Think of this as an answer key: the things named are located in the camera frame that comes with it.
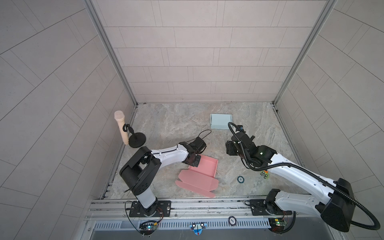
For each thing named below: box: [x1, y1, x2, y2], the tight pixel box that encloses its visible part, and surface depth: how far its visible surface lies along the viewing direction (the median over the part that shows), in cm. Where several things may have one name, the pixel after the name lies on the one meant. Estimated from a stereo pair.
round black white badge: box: [228, 215, 237, 227], surface depth 69 cm
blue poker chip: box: [237, 175, 245, 184], surface depth 82 cm
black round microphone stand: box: [122, 123, 147, 149], surface depth 95 cm
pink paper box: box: [175, 154, 219, 198], surface depth 79 cm
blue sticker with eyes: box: [189, 223, 207, 236], surface depth 67 cm
